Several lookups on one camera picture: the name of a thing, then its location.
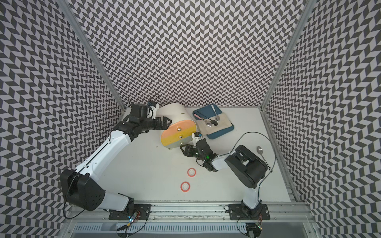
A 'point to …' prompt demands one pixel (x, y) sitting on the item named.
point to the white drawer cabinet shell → (175, 112)
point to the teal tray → (208, 111)
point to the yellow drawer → (179, 136)
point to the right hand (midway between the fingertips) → (182, 149)
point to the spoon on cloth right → (214, 122)
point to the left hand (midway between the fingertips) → (164, 123)
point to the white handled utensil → (217, 117)
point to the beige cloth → (223, 123)
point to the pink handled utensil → (198, 117)
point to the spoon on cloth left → (208, 123)
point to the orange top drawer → (177, 127)
